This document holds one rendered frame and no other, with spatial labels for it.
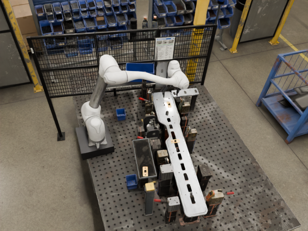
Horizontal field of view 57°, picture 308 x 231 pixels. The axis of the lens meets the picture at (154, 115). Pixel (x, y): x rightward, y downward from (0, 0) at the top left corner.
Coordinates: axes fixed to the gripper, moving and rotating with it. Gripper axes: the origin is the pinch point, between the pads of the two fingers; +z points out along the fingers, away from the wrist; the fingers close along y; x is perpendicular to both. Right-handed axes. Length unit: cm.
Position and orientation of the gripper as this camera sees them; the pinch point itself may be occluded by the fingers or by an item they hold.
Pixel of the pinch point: (170, 95)
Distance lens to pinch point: 284.3
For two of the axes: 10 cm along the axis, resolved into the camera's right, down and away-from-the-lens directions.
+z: -0.5, 6.6, 7.5
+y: 9.8, -1.1, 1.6
